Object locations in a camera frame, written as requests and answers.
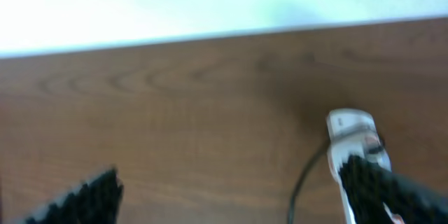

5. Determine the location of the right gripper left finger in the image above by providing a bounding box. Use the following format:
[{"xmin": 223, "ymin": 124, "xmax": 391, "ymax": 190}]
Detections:
[{"xmin": 17, "ymin": 167, "xmax": 124, "ymax": 224}]

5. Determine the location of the black charging cable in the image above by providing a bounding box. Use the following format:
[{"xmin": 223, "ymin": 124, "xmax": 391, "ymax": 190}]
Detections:
[{"xmin": 286, "ymin": 139, "xmax": 332, "ymax": 224}]

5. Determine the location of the white power strip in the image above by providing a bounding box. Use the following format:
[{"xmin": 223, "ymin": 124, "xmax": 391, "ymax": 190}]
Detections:
[{"xmin": 326, "ymin": 108, "xmax": 393, "ymax": 223}]

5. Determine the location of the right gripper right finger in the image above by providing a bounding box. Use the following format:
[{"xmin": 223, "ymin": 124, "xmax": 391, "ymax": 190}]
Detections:
[{"xmin": 339, "ymin": 155, "xmax": 447, "ymax": 224}]

